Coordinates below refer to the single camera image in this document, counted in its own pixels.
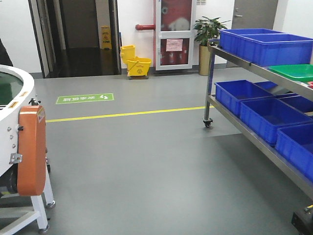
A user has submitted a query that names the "green tray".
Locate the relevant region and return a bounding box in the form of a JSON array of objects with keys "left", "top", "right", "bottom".
[{"left": 268, "top": 64, "right": 313, "bottom": 82}]

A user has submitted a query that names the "blue bin lower shelf far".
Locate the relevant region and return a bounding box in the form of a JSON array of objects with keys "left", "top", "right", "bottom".
[{"left": 215, "top": 80, "right": 273, "bottom": 117}]

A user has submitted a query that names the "blue bin lower shelf middle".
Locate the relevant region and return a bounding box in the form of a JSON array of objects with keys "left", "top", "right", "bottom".
[{"left": 240, "top": 98, "right": 313, "bottom": 146}]

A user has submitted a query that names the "white round machine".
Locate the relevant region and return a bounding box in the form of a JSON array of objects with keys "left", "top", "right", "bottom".
[{"left": 0, "top": 65, "right": 55, "bottom": 235}]

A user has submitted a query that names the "green floor sign sticker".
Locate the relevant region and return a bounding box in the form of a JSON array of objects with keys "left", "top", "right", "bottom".
[{"left": 56, "top": 93, "right": 114, "bottom": 105}]

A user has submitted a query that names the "yellow wet floor sign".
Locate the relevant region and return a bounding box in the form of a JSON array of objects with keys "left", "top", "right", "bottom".
[{"left": 101, "top": 25, "right": 112, "bottom": 49}]

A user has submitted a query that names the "blue bin cart top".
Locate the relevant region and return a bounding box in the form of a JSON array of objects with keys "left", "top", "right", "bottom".
[{"left": 219, "top": 28, "right": 313, "bottom": 67}]

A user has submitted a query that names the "stainless steel cart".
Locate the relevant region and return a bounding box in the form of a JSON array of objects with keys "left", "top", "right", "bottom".
[{"left": 203, "top": 46, "right": 313, "bottom": 198}]

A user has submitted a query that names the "blue bin shelf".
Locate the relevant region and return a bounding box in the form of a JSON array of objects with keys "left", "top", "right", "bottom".
[
  {"left": 240, "top": 98, "right": 313, "bottom": 146},
  {"left": 275, "top": 123, "right": 313, "bottom": 181},
  {"left": 215, "top": 80, "right": 273, "bottom": 117}
]

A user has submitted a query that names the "potted green plant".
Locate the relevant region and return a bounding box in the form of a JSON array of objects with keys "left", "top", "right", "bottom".
[{"left": 194, "top": 16, "right": 230, "bottom": 76}]

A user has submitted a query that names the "blue bin lower shelf near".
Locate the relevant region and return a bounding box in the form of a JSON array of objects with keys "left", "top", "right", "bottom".
[{"left": 275, "top": 123, "right": 313, "bottom": 181}]

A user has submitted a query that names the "yellow mop bucket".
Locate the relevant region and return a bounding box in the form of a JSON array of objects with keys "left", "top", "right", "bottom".
[{"left": 120, "top": 45, "right": 152, "bottom": 79}]

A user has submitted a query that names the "fire hose cabinet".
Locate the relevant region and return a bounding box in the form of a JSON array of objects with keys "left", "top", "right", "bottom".
[{"left": 154, "top": 0, "right": 196, "bottom": 71}]

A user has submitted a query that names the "grey door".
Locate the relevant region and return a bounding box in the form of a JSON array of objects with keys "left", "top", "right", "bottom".
[{"left": 232, "top": 0, "right": 278, "bottom": 34}]

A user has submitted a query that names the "orange machine cover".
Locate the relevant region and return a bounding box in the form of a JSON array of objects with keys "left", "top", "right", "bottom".
[{"left": 17, "top": 105, "right": 46, "bottom": 196}]

